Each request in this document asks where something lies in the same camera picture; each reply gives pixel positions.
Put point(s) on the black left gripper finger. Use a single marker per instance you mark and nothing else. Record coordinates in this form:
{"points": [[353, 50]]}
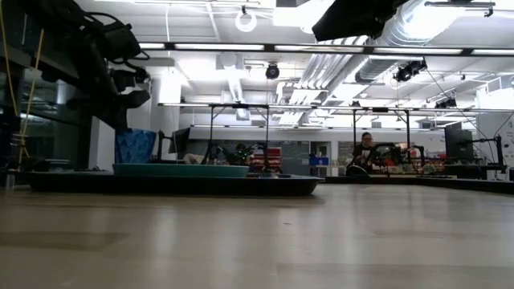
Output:
{"points": [[120, 104], [128, 78]]}

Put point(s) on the blue translucent cup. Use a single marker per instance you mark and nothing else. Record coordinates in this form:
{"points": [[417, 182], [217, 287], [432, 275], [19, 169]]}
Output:
{"points": [[134, 146]]}

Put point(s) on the teal plate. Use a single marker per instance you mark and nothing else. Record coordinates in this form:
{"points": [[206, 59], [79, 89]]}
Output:
{"points": [[180, 170]]}

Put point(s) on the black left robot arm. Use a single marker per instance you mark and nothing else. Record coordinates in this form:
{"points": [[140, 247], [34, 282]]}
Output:
{"points": [[60, 32]]}

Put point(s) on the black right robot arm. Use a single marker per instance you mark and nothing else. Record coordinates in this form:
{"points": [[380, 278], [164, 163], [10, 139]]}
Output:
{"points": [[353, 18]]}

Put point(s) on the black plastic tray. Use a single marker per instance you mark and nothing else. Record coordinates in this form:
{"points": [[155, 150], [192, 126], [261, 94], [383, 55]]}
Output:
{"points": [[180, 185]]}

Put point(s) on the black computer monitor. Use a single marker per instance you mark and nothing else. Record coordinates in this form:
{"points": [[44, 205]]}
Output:
{"points": [[458, 142], [180, 140]]}

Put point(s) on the black background robot station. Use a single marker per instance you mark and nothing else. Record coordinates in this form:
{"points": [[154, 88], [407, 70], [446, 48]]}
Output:
{"points": [[211, 136], [407, 132]]}

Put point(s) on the red storage bins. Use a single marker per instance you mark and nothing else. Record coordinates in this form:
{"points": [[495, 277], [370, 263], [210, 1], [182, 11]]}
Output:
{"points": [[275, 158]]}

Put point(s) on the blue box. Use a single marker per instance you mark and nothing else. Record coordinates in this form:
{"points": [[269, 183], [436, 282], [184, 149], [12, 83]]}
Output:
{"points": [[319, 161]]}

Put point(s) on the overhead light bar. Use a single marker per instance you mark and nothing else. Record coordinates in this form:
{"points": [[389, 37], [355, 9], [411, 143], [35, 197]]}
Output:
{"points": [[401, 51]]}

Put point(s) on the black ceiling dome camera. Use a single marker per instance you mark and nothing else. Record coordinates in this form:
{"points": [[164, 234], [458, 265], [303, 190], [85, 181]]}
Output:
{"points": [[272, 71]]}

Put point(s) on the black ceiling camera rig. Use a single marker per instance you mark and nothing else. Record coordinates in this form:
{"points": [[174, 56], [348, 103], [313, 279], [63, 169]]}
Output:
{"points": [[409, 70]]}

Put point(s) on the silver ventilation duct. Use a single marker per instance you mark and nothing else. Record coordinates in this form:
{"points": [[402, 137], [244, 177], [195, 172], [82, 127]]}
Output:
{"points": [[417, 24]]}

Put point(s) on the black aluminium table frame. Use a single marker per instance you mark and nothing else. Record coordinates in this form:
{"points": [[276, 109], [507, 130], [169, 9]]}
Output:
{"points": [[462, 184]]}

